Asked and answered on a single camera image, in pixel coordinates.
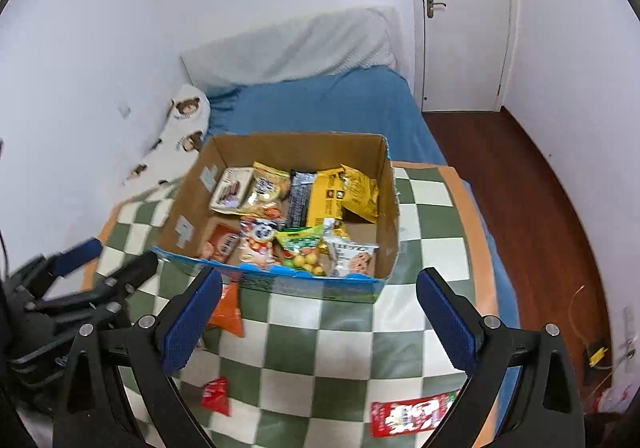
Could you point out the white chip cookie packet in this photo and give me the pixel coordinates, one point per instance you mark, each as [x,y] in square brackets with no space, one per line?
[347,257]

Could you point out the checkered green white mat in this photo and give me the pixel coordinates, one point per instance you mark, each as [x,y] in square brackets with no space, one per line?
[306,371]

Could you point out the white chocolate biscuit box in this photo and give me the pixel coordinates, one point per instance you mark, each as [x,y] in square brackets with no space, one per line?
[231,190]

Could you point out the yellow black noodle packet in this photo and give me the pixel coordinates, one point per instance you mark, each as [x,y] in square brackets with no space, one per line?
[315,196]

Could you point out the cardboard box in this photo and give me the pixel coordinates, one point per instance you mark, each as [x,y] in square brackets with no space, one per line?
[190,220]

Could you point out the white door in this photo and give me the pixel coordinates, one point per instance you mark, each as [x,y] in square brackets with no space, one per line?
[464,54]

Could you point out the brown red cookie packet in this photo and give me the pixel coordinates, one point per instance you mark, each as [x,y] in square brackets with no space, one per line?
[220,244]

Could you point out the bear print long pillow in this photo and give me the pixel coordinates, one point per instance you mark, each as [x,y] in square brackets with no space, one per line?
[178,146]

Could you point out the clear yellow bun packet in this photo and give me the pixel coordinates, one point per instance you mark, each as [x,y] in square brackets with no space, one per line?
[265,198]

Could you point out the small red snack packet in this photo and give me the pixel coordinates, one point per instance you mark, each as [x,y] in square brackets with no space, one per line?
[215,396]

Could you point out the yellow snack bag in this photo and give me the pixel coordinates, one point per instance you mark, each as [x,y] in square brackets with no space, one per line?
[361,194]

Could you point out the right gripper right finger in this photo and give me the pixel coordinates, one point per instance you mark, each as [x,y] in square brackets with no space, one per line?
[544,409]

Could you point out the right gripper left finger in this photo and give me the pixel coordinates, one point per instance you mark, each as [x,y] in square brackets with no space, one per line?
[94,410]

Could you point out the red white snack packet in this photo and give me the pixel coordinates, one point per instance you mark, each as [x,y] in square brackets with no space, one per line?
[409,416]

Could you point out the yellow black plug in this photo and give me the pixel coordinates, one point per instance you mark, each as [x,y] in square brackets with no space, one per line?
[595,353]

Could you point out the panda orange snack bag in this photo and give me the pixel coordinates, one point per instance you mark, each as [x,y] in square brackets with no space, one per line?
[257,237]

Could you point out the door handle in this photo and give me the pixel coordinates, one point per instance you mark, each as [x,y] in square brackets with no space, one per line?
[431,6]

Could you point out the green candy bag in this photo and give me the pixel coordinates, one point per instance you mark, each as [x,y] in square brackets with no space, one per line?
[299,249]

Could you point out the blue bed sheet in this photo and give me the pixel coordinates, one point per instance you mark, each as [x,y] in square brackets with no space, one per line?
[440,224]

